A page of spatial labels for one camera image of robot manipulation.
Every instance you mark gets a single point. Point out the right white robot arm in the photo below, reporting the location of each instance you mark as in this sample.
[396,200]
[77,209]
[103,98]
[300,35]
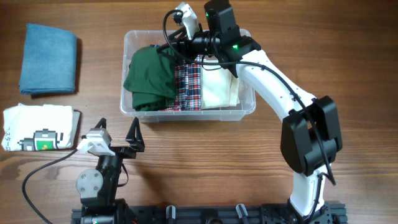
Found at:
[311,134]

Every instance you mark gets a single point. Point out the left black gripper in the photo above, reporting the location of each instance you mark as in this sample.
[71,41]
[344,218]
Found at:
[137,143]

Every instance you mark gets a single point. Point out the blue cloth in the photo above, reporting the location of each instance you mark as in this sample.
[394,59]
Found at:
[49,61]

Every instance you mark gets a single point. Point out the red plaid cloth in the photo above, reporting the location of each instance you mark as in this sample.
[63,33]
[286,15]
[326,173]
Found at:
[187,82]

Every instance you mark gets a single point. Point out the clear plastic storage bin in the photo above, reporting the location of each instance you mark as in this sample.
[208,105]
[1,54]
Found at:
[136,39]

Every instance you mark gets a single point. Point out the dark green cloth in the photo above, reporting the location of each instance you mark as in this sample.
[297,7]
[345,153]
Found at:
[151,78]

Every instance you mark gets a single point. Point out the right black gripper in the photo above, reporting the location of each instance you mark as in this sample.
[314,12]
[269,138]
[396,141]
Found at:
[183,42]

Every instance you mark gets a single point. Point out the white printed t-shirt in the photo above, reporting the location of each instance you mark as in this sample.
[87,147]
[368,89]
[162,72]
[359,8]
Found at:
[39,128]

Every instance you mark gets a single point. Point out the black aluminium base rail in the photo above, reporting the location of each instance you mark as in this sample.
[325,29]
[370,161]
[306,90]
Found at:
[199,214]

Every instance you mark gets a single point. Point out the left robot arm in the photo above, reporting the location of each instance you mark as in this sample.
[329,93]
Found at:
[97,187]

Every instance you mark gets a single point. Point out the beige cloth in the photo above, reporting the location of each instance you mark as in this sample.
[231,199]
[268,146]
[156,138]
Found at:
[219,88]

